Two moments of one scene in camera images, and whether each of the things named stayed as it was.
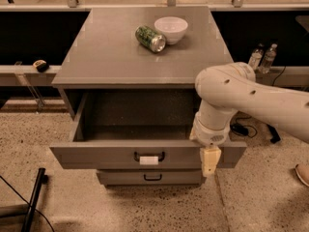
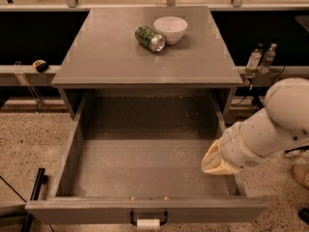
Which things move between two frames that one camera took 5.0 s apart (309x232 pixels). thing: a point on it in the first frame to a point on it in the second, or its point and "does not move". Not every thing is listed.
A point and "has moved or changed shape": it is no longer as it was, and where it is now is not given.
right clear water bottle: [268, 58] does not move
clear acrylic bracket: [19, 73] does not move
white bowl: [173, 27] does not move
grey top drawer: [137, 130] has moved or changed shape
